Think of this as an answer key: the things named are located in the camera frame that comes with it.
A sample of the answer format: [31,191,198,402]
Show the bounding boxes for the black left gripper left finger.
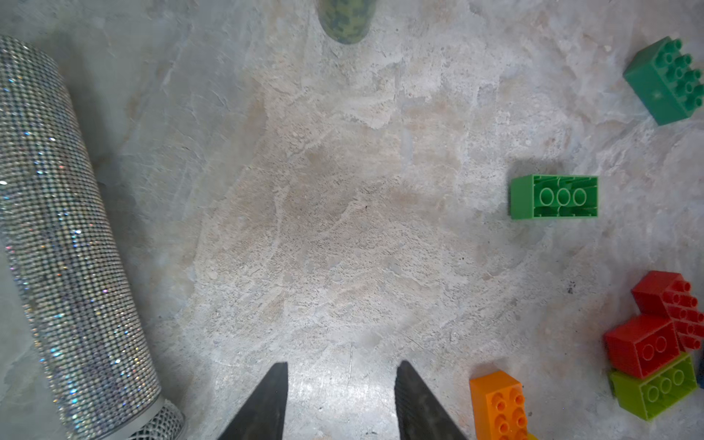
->
[218,362,289,440]

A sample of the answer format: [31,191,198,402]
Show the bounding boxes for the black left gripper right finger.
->
[394,360,467,440]

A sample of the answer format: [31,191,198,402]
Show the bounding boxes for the orange lego brick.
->
[469,370,529,440]

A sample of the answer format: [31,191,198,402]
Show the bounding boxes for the red lego brick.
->
[603,315,680,379]
[632,271,703,352]

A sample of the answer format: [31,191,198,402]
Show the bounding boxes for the lime green lego brick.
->
[609,353,698,422]

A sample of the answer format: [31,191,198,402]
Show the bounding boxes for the dark green lego brick near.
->
[510,174,599,220]

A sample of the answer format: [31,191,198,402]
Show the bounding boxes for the dark green lego brick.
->
[623,37,703,126]
[510,174,599,220]

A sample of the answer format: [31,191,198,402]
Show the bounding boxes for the blue lego brick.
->
[696,356,704,389]

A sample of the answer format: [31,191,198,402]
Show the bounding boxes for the dark green lego brick far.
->
[623,37,703,126]

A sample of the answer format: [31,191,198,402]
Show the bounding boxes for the glitter silver microphone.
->
[1,36,185,439]

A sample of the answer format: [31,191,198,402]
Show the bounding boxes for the green camouflage can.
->
[316,0,378,45]

